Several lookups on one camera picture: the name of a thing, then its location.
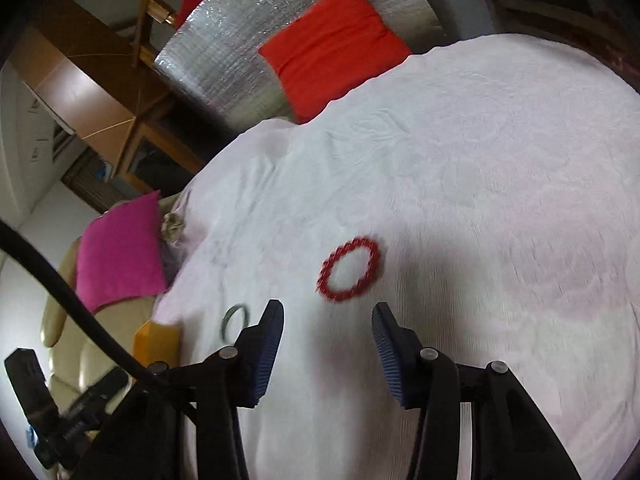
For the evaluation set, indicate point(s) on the beige leather sofa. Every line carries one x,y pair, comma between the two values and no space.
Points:
75,362

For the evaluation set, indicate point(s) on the wooden pillar cabinet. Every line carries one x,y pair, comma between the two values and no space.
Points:
83,71

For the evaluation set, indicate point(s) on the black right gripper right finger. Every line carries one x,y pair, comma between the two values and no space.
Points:
399,352

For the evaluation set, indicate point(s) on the magenta cushion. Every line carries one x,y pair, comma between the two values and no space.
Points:
118,255

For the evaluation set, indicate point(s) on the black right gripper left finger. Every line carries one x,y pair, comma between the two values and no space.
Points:
258,347

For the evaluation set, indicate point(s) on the orange cardboard box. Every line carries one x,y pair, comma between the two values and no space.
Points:
157,342

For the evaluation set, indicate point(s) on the floral scrunchie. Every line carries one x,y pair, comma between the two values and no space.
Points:
171,228

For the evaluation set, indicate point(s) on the red cushion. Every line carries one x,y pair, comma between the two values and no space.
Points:
335,46

